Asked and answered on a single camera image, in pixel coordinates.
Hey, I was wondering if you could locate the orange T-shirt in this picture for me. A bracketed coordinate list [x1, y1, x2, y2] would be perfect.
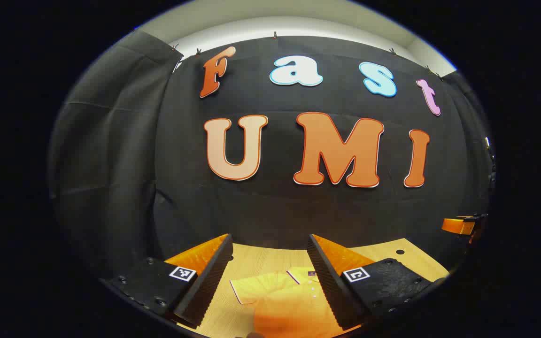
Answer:
[230, 266, 361, 338]

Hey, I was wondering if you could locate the black backdrop cloth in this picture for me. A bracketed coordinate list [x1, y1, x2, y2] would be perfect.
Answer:
[49, 31, 494, 277]

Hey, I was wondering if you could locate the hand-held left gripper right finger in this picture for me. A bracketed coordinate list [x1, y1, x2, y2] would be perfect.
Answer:
[307, 233, 448, 330]

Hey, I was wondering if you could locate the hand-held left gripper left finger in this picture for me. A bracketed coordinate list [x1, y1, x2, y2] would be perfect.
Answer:
[104, 233, 234, 328]

